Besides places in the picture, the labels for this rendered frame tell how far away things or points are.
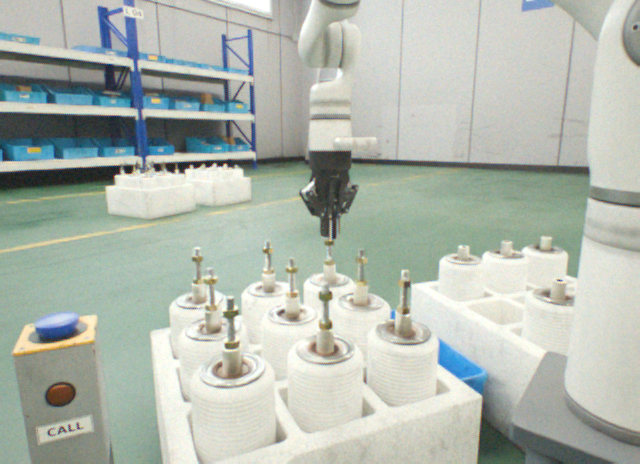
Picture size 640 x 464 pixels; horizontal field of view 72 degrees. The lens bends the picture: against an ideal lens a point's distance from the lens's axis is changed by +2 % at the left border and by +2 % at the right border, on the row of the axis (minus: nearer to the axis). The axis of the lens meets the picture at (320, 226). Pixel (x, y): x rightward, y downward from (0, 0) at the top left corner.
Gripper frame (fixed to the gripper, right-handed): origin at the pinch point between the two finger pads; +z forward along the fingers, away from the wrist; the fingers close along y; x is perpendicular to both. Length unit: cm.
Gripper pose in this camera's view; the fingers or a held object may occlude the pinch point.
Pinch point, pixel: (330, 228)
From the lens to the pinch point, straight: 79.0
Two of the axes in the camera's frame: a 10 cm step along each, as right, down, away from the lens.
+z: 0.0, 9.8, 2.1
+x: 6.8, 1.5, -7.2
